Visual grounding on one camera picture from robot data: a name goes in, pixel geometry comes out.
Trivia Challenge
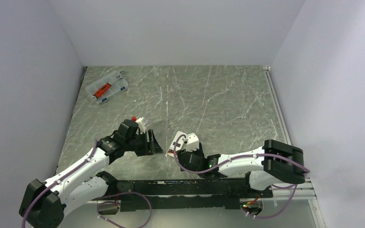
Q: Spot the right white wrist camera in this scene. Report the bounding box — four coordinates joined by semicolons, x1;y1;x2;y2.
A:
183;133;200;152

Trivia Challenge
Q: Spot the black base frame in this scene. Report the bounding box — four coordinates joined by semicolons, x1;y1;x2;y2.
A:
97;178;273;212

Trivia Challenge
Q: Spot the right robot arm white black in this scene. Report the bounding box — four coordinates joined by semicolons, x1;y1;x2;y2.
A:
167;139;310;197

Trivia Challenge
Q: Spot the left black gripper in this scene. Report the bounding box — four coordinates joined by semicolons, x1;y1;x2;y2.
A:
125;129;163;156

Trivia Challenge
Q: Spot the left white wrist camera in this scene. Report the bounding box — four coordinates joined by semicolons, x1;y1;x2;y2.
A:
131;116;148;134

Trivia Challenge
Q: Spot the purple cable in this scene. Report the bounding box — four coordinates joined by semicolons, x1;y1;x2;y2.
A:
173;133;311;220
20;138;99;228

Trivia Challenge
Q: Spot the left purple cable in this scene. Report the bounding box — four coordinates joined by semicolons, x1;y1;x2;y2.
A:
20;138;99;228

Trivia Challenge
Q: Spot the clear plastic organizer box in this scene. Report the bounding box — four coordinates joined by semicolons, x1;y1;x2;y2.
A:
85;70;129;105

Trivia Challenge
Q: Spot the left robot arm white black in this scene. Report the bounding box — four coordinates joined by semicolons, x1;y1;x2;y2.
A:
19;117;163;228

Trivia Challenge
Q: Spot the white remote control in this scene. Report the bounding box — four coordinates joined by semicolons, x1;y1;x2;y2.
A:
165;131;187;156

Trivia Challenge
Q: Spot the red handled tool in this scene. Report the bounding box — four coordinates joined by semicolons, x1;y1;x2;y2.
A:
93;83;111;99

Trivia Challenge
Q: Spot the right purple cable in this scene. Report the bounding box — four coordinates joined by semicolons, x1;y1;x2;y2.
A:
173;133;311;220

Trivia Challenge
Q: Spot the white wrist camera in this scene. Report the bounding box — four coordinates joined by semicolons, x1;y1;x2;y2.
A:
183;133;200;152
131;116;148;134

